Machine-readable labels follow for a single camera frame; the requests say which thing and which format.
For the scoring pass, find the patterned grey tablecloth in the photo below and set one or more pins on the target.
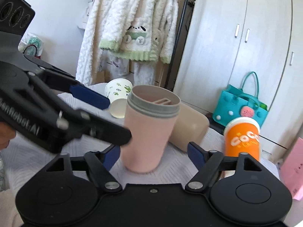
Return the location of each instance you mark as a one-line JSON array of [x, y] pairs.
[[22, 159]]

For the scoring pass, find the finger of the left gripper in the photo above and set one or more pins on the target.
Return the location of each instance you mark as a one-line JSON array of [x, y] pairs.
[[101, 127], [85, 92]]

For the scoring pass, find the white green-print paper cup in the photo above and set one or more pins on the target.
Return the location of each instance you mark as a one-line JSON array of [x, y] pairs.
[[117, 91]]

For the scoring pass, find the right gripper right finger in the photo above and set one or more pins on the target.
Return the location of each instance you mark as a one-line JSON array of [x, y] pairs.
[[207, 164]]

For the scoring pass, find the white canvas tote bag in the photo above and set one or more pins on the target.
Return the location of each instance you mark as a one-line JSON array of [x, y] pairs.
[[84, 16]]

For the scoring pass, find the pink paper gift bag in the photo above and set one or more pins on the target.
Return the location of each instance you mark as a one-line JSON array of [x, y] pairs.
[[291, 171]]

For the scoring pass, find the teal felt handbag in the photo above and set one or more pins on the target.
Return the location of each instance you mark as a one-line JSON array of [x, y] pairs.
[[234, 103]]

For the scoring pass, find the orange coco paper cup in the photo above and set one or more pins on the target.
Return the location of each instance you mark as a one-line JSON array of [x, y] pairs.
[[242, 135]]

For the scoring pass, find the grey wardrobe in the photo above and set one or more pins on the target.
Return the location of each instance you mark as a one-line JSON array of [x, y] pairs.
[[252, 44]]

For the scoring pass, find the pink tumbler cup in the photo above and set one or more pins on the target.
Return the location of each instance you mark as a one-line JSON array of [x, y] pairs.
[[151, 114]]

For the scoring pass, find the white fluffy robe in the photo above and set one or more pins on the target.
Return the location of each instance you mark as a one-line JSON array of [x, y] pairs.
[[90, 52]]

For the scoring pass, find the white green-trim fluffy jacket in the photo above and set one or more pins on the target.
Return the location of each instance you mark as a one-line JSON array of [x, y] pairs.
[[140, 30]]

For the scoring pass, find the left hand pink nails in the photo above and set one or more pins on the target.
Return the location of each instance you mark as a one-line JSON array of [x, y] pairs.
[[6, 134]]

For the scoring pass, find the tan plastic cup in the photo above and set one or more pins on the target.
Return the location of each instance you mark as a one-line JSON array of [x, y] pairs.
[[191, 126]]

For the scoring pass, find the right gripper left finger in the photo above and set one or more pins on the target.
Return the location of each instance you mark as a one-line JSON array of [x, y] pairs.
[[99, 166]]

